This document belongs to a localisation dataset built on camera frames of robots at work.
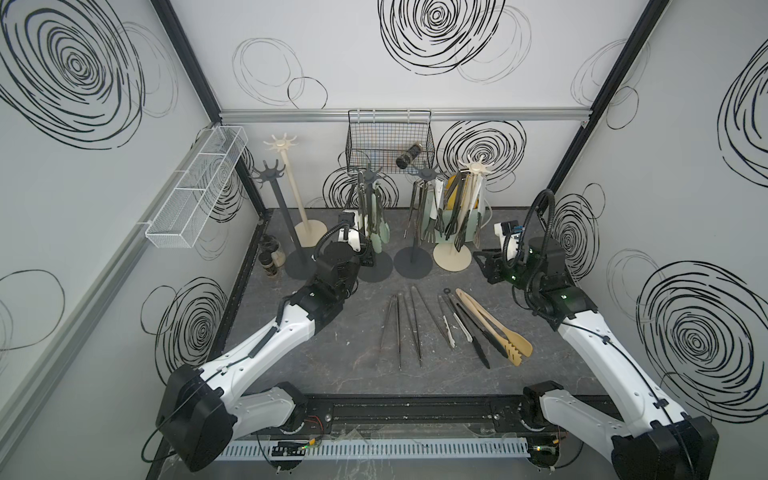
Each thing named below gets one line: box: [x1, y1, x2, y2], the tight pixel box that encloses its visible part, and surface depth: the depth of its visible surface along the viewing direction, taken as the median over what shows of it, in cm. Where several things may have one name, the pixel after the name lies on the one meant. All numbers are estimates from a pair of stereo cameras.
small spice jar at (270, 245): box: [258, 235, 280, 279], surface depth 98 cm
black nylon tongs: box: [443, 288, 508, 369], surface depth 91 cm
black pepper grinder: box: [396, 144, 422, 169], surface depth 93 cm
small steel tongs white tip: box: [438, 294, 474, 349], surface depth 91 cm
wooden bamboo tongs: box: [456, 288, 533, 367], surface depth 86 cm
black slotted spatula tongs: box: [444, 170, 468, 240], surface depth 86 cm
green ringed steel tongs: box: [370, 180, 391, 254], surface depth 84 cm
